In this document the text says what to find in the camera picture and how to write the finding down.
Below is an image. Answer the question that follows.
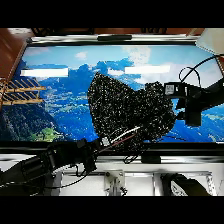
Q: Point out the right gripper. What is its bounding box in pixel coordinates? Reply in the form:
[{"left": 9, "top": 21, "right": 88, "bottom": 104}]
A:
[{"left": 163, "top": 81, "right": 189, "bottom": 99}]

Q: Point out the black speckled garment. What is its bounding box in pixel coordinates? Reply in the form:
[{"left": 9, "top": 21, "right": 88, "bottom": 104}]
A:
[{"left": 87, "top": 71, "right": 177, "bottom": 152}]

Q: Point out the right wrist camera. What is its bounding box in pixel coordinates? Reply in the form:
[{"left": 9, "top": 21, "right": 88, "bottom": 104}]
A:
[{"left": 175, "top": 97, "right": 202, "bottom": 127}]

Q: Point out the black cable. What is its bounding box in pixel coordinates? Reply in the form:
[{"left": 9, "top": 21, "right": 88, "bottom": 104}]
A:
[{"left": 178, "top": 54, "right": 224, "bottom": 85}]

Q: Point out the silver frame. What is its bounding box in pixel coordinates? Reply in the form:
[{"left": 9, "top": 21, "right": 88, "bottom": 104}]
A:
[{"left": 0, "top": 153, "right": 224, "bottom": 197}]

